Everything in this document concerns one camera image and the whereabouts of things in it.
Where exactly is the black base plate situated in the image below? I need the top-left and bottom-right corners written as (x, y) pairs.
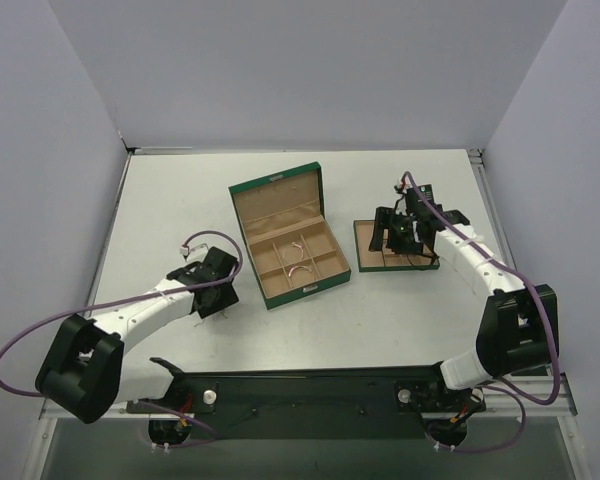
top-left (126, 365), bottom-right (485, 442)

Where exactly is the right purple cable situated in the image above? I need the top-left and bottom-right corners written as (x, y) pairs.
top-left (398, 170), bottom-right (564, 454)

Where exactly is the silver pearl bangle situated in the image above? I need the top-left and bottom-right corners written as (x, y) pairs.
top-left (288, 265), bottom-right (316, 284)
top-left (282, 242), bottom-right (305, 263)

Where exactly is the green jewelry box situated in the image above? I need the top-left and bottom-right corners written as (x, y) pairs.
top-left (229, 162), bottom-right (351, 310)

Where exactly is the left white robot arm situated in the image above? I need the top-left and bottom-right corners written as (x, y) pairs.
top-left (35, 247), bottom-right (240, 424)

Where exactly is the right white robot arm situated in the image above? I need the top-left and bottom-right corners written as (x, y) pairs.
top-left (368, 180), bottom-right (560, 404)

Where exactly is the green tray with compartments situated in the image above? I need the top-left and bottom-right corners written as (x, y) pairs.
top-left (352, 218), bottom-right (441, 274)

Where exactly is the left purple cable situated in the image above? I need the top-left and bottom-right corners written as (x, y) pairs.
top-left (0, 229), bottom-right (244, 449)

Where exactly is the purple cable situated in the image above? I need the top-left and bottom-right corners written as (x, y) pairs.
top-left (398, 170), bottom-right (564, 454)
top-left (0, 229), bottom-right (244, 449)

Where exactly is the aluminium frame rail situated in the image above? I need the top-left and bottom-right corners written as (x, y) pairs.
top-left (39, 148), bottom-right (579, 421)

